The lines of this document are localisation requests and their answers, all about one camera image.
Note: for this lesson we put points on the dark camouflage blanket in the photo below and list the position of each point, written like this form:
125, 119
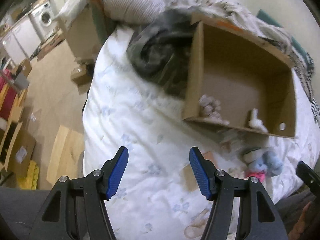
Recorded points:
159, 51

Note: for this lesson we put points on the white bear print duvet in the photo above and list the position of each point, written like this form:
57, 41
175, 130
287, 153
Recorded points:
152, 201

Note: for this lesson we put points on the light blue plush toy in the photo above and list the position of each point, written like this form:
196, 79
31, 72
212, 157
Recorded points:
263, 160

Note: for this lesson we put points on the white washing machine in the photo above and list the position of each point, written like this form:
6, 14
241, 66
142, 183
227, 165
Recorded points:
42, 18

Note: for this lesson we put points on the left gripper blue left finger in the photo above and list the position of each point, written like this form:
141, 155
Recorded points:
113, 171

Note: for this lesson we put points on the white knotted cloth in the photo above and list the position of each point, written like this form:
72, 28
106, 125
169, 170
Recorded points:
256, 123

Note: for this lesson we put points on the striped grey pillow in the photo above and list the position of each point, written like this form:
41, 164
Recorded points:
133, 11

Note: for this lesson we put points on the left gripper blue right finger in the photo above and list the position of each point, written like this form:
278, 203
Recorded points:
206, 174

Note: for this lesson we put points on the pink plastic toy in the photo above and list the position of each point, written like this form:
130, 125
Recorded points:
260, 175

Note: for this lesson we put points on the brown cardboard box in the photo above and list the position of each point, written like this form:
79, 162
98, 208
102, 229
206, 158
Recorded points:
243, 72

